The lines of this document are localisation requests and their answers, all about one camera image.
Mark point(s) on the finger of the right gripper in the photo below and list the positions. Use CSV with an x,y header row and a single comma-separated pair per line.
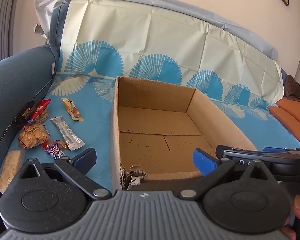
x,y
277,149

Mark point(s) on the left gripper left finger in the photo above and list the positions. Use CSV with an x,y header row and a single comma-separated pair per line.
x,y
74,172

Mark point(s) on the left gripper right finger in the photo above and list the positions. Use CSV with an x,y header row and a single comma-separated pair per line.
x,y
213,170

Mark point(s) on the silver stick sachet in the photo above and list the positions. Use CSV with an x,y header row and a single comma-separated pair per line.
x,y
73,141

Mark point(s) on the purple milk candy packet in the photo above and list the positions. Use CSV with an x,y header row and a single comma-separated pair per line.
x,y
55,152

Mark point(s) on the clear bag of cookies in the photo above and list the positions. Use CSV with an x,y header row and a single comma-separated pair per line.
x,y
33,135

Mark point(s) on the yellow snack packet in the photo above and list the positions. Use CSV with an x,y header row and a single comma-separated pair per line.
x,y
71,109

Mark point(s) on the white nougat bar packet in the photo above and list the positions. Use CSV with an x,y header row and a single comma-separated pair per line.
x,y
12,163

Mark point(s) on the red spicy snack packet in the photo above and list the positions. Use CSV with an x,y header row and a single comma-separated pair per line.
x,y
43,104

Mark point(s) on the dark brown cracker packet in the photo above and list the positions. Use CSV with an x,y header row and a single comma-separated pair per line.
x,y
25,115

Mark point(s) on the small red-end cake bar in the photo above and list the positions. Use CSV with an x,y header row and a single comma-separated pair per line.
x,y
60,143

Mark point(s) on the clear-wrapped nut brittle block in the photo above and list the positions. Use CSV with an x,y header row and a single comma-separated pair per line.
x,y
42,117

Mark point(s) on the person's right hand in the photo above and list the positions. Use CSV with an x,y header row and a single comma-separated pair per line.
x,y
296,210

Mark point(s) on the orange cushion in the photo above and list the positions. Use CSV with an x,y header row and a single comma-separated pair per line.
x,y
287,112

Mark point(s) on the brown blanket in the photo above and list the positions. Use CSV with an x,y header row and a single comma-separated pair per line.
x,y
292,88

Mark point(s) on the open cardboard box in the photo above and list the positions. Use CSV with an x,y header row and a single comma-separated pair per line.
x,y
156,127

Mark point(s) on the blue fan-pattern sofa cover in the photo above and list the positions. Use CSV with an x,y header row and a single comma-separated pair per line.
x,y
103,40

